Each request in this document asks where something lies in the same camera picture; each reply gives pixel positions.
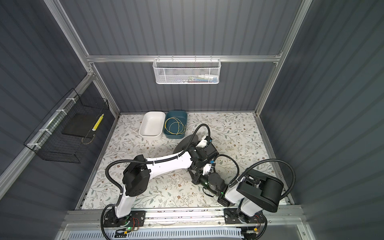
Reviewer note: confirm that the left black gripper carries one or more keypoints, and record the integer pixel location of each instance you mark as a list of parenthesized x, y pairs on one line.
[(193, 147)]

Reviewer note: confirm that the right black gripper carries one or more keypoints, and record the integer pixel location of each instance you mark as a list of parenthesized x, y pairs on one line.
[(197, 178)]

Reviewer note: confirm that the dark grey cable spool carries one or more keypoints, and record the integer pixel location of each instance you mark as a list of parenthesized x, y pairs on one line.
[(184, 143)]

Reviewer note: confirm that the teal plastic tray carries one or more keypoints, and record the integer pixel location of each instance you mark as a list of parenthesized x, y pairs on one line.
[(175, 124)]

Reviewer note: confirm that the white plastic tray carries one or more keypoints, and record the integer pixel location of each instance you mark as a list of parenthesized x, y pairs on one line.
[(152, 125)]

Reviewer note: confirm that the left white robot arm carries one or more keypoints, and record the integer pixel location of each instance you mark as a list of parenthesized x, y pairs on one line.
[(136, 178)]

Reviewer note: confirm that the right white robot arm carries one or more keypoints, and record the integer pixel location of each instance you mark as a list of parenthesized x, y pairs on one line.
[(254, 190)]

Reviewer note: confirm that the items in white basket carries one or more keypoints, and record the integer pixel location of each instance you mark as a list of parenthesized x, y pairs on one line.
[(200, 79)]

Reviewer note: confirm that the yellow marker pen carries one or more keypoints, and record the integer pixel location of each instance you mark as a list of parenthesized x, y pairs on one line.
[(98, 122)]

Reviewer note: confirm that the black flat pad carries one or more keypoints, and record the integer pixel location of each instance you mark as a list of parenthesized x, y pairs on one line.
[(80, 125)]

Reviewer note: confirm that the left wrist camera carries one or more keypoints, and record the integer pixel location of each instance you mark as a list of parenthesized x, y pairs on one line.
[(204, 142)]

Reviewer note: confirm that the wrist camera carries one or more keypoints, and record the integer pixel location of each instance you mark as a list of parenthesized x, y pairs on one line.
[(209, 168), (204, 142)]

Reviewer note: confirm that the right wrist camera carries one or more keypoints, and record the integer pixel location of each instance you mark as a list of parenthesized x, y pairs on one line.
[(209, 168)]

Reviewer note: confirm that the white wire mesh basket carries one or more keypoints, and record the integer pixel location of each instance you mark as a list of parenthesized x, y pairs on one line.
[(166, 73)]

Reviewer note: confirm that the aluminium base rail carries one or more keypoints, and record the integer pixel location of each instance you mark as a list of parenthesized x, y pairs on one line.
[(186, 218)]

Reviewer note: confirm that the black wire mesh basket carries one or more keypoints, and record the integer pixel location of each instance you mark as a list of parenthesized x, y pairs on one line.
[(48, 142)]

